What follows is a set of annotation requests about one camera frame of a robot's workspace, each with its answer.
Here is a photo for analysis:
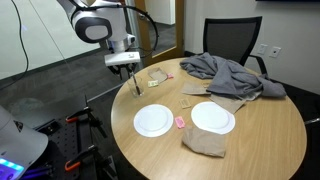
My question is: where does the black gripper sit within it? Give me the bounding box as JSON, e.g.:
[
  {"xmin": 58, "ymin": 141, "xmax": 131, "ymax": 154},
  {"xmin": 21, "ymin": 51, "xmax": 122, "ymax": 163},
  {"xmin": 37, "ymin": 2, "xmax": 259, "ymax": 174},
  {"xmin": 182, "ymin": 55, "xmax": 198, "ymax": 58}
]
[{"xmin": 108, "ymin": 65, "xmax": 137, "ymax": 83}]

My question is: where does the dark pen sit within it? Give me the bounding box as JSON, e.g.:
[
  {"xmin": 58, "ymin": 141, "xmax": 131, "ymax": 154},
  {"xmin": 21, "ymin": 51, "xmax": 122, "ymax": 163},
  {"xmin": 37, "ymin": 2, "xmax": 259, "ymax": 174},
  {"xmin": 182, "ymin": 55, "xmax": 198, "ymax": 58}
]
[{"xmin": 130, "ymin": 70, "xmax": 142, "ymax": 97}]

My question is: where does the clear drinking glass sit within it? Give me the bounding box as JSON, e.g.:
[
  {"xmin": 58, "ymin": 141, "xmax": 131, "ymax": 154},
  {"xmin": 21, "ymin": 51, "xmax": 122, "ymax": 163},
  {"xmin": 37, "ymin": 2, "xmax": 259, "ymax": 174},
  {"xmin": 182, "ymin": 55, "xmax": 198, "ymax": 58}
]
[{"xmin": 126, "ymin": 76, "xmax": 145, "ymax": 98}]

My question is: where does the white packet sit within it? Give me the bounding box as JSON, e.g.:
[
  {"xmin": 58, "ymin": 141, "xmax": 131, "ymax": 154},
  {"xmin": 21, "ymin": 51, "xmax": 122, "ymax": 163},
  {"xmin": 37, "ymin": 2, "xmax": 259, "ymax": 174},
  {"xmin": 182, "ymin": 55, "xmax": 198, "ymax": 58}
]
[{"xmin": 147, "ymin": 79, "xmax": 160, "ymax": 88}]

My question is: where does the brown paper napkin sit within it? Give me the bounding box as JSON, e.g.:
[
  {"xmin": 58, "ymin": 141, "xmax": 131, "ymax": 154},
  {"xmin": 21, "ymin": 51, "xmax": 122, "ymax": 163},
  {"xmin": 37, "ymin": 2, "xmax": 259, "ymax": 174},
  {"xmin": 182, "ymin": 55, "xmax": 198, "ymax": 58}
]
[
  {"xmin": 180, "ymin": 81, "xmax": 212, "ymax": 96},
  {"xmin": 181, "ymin": 125, "xmax": 228, "ymax": 158},
  {"xmin": 147, "ymin": 67, "xmax": 169, "ymax": 84},
  {"xmin": 209, "ymin": 93, "xmax": 248, "ymax": 115}
]

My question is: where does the white paper plate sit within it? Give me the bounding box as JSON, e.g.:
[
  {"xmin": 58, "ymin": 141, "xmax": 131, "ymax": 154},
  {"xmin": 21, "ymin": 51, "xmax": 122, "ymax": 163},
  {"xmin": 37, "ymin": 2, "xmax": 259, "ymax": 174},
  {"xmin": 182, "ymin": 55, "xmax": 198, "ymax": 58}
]
[
  {"xmin": 133, "ymin": 103, "xmax": 175, "ymax": 138},
  {"xmin": 190, "ymin": 101, "xmax": 236, "ymax": 136}
]

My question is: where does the black orange bar clamp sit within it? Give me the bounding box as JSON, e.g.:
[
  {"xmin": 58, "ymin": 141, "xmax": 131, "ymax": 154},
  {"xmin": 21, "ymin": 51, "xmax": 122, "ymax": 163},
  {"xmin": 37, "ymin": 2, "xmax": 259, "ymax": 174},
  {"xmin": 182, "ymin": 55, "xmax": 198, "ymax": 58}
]
[
  {"xmin": 65, "ymin": 95, "xmax": 108, "ymax": 138},
  {"xmin": 64, "ymin": 144, "xmax": 114, "ymax": 180}
]

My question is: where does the small brown sugar packet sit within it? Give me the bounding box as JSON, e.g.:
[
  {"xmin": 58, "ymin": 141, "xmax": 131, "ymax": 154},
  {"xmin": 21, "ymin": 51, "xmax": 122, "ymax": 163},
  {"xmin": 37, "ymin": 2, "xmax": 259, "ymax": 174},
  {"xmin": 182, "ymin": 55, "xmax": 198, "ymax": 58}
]
[{"xmin": 178, "ymin": 98, "xmax": 192, "ymax": 110}]

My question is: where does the black robot mounting board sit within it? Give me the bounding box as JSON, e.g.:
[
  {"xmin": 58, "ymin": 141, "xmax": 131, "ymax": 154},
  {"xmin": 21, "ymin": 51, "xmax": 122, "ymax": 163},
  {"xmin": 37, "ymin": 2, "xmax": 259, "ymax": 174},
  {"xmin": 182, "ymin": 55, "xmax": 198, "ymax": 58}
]
[{"xmin": 13, "ymin": 94, "xmax": 116, "ymax": 180}]

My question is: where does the small black block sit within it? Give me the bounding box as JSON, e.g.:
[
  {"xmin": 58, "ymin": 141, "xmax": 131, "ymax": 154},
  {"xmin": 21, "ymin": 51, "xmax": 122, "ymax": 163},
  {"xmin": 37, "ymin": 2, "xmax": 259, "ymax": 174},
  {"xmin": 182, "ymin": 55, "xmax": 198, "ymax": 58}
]
[{"xmin": 34, "ymin": 118, "xmax": 62, "ymax": 135}]

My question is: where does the grey hoodie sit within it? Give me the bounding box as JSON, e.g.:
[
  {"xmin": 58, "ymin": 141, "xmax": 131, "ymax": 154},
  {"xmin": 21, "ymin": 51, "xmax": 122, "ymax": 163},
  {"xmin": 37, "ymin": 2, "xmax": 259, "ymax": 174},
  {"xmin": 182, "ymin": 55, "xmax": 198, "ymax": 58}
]
[{"xmin": 179, "ymin": 51, "xmax": 288, "ymax": 101}]

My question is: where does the black mesh office chair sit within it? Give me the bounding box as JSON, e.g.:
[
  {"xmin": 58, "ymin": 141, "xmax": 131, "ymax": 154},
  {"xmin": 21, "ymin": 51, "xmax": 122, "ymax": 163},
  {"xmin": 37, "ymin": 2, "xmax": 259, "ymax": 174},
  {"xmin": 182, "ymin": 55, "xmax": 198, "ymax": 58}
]
[{"xmin": 202, "ymin": 15, "xmax": 268, "ymax": 76}]

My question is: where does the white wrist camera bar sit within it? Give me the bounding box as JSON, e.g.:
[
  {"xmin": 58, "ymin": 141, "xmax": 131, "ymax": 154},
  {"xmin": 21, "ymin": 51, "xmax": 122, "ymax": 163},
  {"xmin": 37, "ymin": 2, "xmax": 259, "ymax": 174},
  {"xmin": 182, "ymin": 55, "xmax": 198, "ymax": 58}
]
[{"xmin": 104, "ymin": 50, "xmax": 141, "ymax": 67}]

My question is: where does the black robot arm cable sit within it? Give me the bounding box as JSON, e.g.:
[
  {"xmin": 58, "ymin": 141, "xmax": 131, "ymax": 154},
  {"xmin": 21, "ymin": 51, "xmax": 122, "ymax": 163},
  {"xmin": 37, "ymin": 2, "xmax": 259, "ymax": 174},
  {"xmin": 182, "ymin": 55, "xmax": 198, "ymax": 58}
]
[{"xmin": 69, "ymin": 3, "xmax": 160, "ymax": 59}]

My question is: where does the wooden door frame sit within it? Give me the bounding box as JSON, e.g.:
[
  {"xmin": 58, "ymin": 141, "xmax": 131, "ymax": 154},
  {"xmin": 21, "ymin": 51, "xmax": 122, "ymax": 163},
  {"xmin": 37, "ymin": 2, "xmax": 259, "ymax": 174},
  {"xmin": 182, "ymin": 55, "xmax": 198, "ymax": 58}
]
[{"xmin": 133, "ymin": 0, "xmax": 186, "ymax": 66}]

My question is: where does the black hanging cable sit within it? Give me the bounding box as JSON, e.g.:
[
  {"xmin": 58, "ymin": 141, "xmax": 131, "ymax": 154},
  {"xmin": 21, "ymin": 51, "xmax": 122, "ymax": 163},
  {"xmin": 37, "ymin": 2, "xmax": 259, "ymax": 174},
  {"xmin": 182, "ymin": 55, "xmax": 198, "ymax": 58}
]
[{"xmin": 0, "ymin": 0, "xmax": 30, "ymax": 89}]

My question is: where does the white wall switch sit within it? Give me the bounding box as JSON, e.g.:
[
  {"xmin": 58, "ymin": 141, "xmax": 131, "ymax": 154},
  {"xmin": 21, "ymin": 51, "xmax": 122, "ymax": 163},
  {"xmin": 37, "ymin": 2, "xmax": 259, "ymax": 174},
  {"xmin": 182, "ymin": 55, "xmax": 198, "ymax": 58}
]
[{"xmin": 256, "ymin": 43, "xmax": 269, "ymax": 56}]

